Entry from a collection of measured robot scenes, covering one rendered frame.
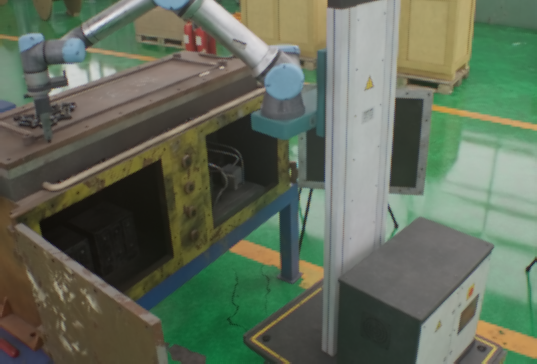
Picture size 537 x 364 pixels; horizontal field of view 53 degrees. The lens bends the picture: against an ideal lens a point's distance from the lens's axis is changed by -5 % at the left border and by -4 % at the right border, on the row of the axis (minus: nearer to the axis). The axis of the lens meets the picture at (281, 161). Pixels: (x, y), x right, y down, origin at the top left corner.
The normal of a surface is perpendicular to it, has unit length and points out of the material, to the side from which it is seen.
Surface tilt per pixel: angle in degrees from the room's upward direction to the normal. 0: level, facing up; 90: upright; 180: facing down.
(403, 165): 90
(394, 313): 90
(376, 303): 90
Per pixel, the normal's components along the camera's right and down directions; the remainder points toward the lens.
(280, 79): 0.14, 0.51
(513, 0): -0.54, 0.37
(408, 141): -0.18, 0.43
